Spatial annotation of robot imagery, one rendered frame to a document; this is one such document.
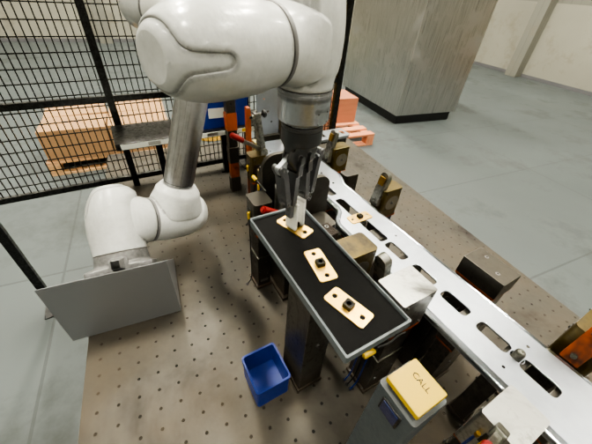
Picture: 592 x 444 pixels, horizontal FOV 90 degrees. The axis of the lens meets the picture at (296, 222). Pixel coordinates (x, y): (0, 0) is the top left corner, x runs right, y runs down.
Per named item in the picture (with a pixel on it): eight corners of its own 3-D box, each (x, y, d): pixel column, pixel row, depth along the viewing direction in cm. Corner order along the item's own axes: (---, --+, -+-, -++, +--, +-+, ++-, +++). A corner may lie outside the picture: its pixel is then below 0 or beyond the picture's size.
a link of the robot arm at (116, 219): (85, 260, 95) (70, 193, 95) (144, 249, 108) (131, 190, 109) (99, 255, 84) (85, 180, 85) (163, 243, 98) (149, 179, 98)
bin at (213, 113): (249, 124, 147) (248, 97, 139) (186, 131, 136) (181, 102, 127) (239, 113, 159) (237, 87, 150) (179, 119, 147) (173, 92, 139)
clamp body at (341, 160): (344, 209, 154) (356, 145, 132) (324, 214, 149) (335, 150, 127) (336, 202, 158) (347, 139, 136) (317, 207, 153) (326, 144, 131)
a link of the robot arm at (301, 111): (344, 88, 49) (338, 123, 53) (301, 77, 53) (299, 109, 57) (308, 99, 44) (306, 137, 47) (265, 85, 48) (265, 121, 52)
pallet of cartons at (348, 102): (342, 122, 449) (347, 88, 419) (373, 146, 386) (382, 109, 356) (259, 128, 408) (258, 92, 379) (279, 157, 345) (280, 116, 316)
